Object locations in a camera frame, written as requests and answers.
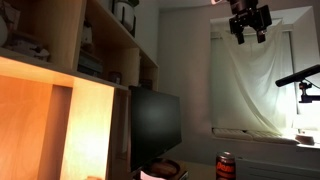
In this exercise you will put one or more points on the white figurine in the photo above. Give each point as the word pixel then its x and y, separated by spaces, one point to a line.
pixel 87 36

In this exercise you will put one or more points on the white plant pot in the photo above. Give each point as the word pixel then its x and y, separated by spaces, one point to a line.
pixel 124 15

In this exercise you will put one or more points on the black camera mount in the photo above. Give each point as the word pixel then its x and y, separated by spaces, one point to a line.
pixel 305 91

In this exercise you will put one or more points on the white window curtain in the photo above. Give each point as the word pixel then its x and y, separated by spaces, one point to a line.
pixel 253 86

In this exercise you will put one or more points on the white round vase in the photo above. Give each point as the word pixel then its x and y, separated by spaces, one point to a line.
pixel 2 31

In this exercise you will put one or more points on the round dark-rimmed bowl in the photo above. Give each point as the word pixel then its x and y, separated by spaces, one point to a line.
pixel 163 169

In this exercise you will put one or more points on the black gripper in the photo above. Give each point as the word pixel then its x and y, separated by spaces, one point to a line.
pixel 248 18

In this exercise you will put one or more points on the black computer monitor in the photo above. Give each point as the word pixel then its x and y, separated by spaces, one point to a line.
pixel 153 126

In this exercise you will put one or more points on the white window cushion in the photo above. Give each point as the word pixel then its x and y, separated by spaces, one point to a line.
pixel 240 134

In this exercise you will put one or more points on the small dark jar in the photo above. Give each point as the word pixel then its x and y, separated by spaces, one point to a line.
pixel 115 77

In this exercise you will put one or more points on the grey clutter pile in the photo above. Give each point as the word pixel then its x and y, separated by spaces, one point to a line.
pixel 26 46

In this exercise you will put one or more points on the dark stack of books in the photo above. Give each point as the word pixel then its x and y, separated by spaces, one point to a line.
pixel 90 65

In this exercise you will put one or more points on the wooden shelf unit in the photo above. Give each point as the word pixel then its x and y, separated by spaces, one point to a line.
pixel 90 126

